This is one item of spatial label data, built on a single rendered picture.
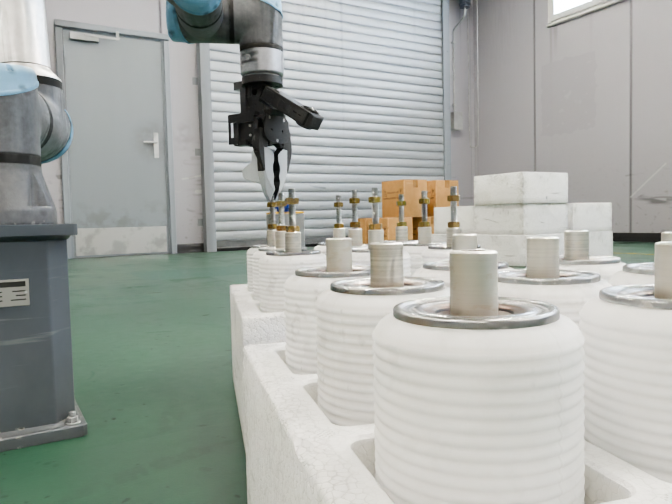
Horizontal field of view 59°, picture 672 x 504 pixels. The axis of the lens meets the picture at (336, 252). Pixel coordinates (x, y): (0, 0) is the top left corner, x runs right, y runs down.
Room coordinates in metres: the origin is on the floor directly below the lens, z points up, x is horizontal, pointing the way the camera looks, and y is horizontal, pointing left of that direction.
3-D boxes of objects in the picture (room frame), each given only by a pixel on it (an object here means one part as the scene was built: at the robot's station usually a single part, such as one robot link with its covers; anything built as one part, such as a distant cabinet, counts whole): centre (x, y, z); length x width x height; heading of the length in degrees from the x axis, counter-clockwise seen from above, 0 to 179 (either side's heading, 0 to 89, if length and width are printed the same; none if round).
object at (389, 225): (4.82, -0.44, 0.15); 0.30 x 0.24 x 0.30; 29
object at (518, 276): (0.42, -0.15, 0.25); 0.08 x 0.08 x 0.01
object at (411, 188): (4.89, -0.57, 0.45); 0.30 x 0.24 x 0.30; 32
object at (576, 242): (0.57, -0.23, 0.26); 0.02 x 0.02 x 0.03
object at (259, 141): (1.02, 0.12, 0.42); 0.05 x 0.02 x 0.09; 148
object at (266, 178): (1.03, 0.13, 0.38); 0.06 x 0.03 x 0.09; 58
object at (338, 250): (0.50, 0.00, 0.26); 0.02 x 0.02 x 0.03
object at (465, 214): (3.98, -0.94, 0.27); 0.39 x 0.39 x 0.18; 33
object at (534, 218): (3.63, -1.13, 0.27); 0.39 x 0.39 x 0.18; 31
